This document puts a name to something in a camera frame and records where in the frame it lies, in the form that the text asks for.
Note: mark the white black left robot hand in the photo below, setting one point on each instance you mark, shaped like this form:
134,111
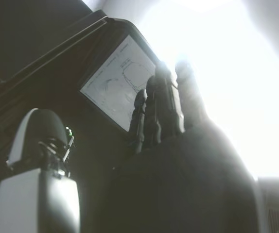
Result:
183,184

